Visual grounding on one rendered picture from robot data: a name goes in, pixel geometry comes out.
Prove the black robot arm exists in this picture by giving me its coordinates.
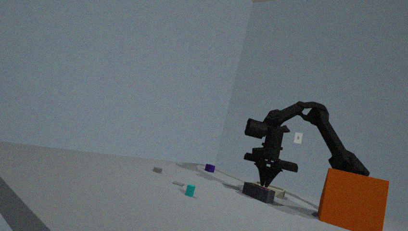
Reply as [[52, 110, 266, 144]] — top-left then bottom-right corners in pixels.
[[245, 102, 370, 176]]

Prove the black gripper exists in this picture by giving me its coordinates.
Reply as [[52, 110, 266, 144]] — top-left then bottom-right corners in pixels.
[[243, 141, 298, 187]]

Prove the teal block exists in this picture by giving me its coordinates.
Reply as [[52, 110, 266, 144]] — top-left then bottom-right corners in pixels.
[[185, 185, 195, 197]]

